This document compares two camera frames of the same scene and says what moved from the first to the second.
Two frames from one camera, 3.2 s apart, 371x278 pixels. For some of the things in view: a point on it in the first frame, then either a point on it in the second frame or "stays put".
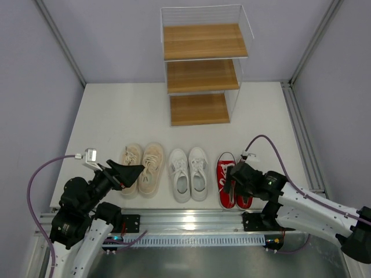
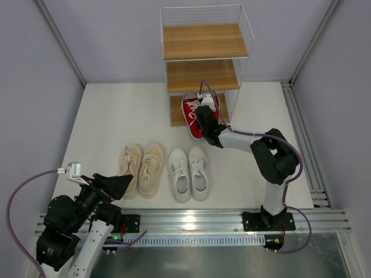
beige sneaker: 153,161 stays put
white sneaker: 197,169 stays put
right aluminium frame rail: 314,180 stays put
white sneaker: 180,174 stays put
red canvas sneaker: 240,204 → 217,112
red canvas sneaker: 224,197 → 190,102
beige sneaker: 132,154 stays put
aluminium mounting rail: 185,220 stays put
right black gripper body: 236,178 → 203,110
